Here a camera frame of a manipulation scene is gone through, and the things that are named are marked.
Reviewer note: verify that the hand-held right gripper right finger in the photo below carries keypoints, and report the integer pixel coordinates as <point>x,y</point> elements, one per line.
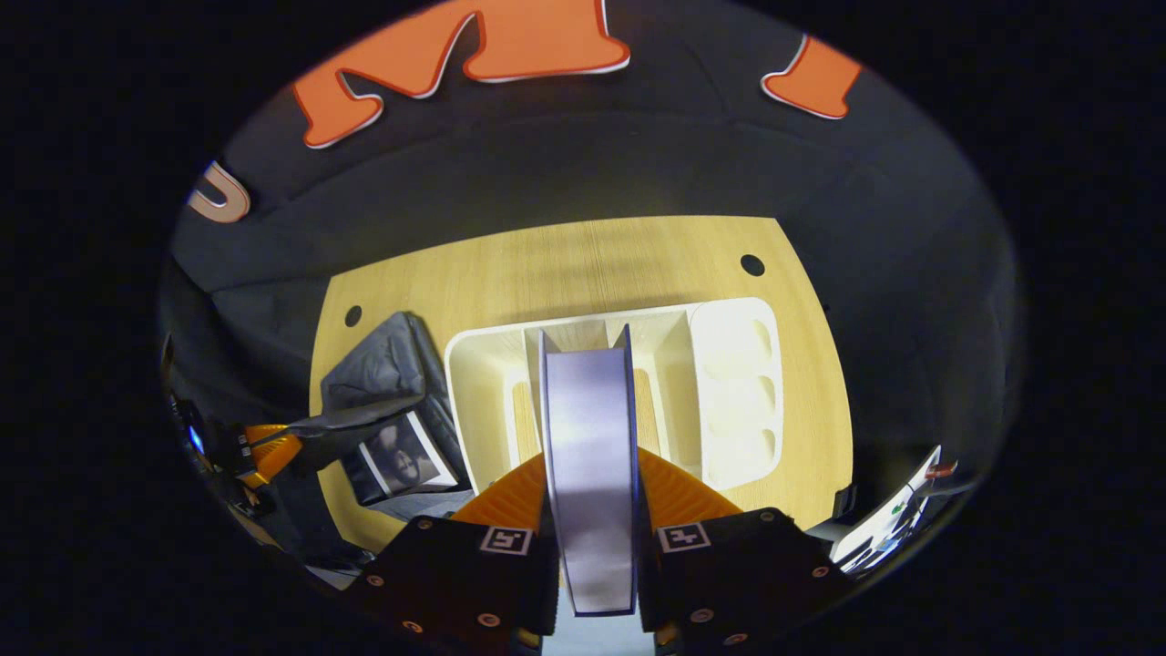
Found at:
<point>738,574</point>

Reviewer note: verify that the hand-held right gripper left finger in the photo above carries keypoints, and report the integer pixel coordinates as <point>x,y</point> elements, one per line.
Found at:
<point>455,583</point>

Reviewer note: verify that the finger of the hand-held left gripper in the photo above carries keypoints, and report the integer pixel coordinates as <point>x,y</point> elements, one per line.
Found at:
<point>273,446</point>

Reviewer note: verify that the grey schoolbag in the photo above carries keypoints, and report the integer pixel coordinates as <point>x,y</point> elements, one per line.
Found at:
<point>383,364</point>

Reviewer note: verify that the white bookshelf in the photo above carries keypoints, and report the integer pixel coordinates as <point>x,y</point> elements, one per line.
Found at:
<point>729,392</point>

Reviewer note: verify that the blue cover book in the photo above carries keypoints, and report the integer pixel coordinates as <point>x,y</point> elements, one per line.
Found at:
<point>592,456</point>

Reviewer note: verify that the black table clamp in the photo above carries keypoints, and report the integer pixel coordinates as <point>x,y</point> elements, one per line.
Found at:
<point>844,503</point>

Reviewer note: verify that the white side desk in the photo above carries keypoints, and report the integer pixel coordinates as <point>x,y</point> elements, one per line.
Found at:
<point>884,528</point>

